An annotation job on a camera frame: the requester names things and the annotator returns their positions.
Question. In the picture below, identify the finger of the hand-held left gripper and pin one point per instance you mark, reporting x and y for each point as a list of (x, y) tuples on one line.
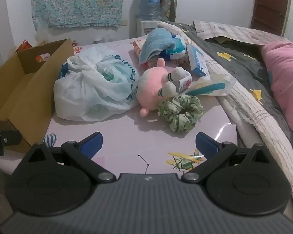
[(7, 134)]

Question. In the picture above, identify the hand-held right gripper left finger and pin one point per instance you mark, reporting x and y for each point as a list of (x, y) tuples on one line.
[(92, 143)]

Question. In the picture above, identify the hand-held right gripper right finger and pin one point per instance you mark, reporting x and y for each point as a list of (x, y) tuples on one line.
[(206, 144)]

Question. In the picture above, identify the brown cardboard box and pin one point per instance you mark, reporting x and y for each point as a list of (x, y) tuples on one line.
[(39, 90)]

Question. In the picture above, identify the clear plastic snack packet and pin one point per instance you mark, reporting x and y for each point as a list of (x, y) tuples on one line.
[(217, 82)]

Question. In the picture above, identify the pink plush toy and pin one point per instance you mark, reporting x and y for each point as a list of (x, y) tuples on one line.
[(149, 85)]

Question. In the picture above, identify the blue and white carton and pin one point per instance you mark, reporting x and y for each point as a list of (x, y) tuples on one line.
[(197, 61)]

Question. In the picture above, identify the blue tissue pack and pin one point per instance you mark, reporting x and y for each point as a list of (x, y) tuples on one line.
[(177, 47)]

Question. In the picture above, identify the light blue checked towel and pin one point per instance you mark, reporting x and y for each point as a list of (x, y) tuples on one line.
[(156, 43)]

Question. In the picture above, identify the green floral scrunchie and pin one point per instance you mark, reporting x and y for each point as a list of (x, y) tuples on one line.
[(183, 117)]

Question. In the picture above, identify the white plastic bag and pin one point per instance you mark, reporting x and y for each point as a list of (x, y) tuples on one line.
[(88, 97)]

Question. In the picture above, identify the white plaid quilt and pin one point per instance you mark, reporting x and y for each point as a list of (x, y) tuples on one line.
[(258, 117)]

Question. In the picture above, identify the orange and white packet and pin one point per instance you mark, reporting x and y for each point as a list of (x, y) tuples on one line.
[(42, 57)]

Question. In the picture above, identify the red snack packet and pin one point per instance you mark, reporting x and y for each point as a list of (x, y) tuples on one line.
[(24, 45)]

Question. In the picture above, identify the grey star print blanket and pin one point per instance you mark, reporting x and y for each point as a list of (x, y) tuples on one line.
[(234, 53)]

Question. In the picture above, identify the pink pillow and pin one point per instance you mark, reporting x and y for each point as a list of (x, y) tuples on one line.
[(285, 78)]

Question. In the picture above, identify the pink floral packet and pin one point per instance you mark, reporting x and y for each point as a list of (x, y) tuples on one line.
[(138, 47)]

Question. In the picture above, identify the beige plaid cover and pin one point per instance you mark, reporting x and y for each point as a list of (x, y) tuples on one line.
[(234, 31)]

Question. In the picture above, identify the white water dispenser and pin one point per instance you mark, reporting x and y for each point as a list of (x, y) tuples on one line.
[(146, 26)]

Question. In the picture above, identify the patterned paper bag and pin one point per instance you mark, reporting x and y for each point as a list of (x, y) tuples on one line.
[(169, 2)]

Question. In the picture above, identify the blue water jug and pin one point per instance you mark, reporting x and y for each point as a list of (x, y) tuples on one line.
[(150, 4)]

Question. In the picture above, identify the brown wooden door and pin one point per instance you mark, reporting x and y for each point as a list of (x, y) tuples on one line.
[(271, 7)]

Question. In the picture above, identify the blue floral wall cloth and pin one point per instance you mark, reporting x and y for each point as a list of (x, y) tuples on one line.
[(80, 2)]

